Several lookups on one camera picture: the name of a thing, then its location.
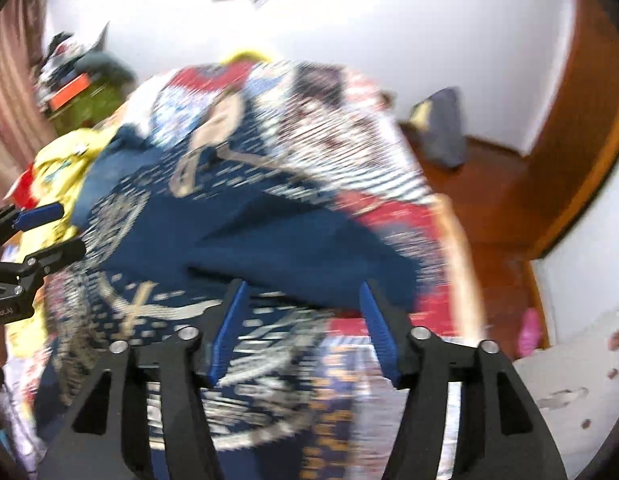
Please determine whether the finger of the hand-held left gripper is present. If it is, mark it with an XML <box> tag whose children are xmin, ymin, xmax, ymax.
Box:
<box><xmin>0</xmin><ymin>202</ymin><xmax>65</xmax><ymax>242</ymax></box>
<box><xmin>0</xmin><ymin>238</ymin><xmax>86</xmax><ymax>288</ymax></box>

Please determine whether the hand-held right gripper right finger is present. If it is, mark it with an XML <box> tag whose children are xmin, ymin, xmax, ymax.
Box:
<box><xmin>359</xmin><ymin>280</ymin><xmax>575</xmax><ymax>480</ymax></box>

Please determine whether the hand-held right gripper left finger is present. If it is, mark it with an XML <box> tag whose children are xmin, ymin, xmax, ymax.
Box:
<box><xmin>36</xmin><ymin>279</ymin><xmax>250</xmax><ymax>480</ymax></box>

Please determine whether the navy blue printed garment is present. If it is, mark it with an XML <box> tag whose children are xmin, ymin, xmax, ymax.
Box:
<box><xmin>36</xmin><ymin>125</ymin><xmax>440</xmax><ymax>480</ymax></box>

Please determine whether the yellow garment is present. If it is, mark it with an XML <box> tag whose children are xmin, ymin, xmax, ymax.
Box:
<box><xmin>4</xmin><ymin>127</ymin><xmax>122</xmax><ymax>361</ymax></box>

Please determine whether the green cloth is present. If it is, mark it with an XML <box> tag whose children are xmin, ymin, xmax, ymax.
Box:
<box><xmin>54</xmin><ymin>82</ymin><xmax>135</xmax><ymax>136</ymax></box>

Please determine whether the orange box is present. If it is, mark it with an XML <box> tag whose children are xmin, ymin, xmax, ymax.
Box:
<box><xmin>48</xmin><ymin>74</ymin><xmax>92</xmax><ymax>110</ymax></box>

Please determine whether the striped pink curtain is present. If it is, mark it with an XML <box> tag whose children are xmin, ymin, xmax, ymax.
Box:
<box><xmin>0</xmin><ymin>0</ymin><xmax>60</xmax><ymax>211</ymax></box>

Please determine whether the pink plastic thing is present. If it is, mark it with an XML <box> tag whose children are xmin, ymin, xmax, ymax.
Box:
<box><xmin>519</xmin><ymin>307</ymin><xmax>543</xmax><ymax>356</ymax></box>

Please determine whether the pile of mixed clutter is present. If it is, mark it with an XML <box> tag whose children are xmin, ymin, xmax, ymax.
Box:
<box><xmin>36</xmin><ymin>32</ymin><xmax>110</xmax><ymax>111</ymax></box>

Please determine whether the grey stuffed cushion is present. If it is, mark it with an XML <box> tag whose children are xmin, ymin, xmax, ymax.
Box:
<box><xmin>76</xmin><ymin>52</ymin><xmax>137</xmax><ymax>86</ymax></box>

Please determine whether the white chipped furniture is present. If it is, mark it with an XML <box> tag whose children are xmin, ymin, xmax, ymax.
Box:
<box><xmin>512</xmin><ymin>310</ymin><xmax>619</xmax><ymax>480</ymax></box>

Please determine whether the printed patchwork blanket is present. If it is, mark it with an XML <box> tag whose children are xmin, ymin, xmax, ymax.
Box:
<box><xmin>124</xmin><ymin>60</ymin><xmax>485</xmax><ymax>480</ymax></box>

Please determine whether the grey and yellow bag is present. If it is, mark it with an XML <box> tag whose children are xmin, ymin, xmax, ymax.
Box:
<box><xmin>409</xmin><ymin>87</ymin><xmax>467</xmax><ymax>168</ymax></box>

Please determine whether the wooden door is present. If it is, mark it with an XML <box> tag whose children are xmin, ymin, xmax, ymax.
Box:
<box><xmin>532</xmin><ymin>0</ymin><xmax>619</xmax><ymax>256</ymax></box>

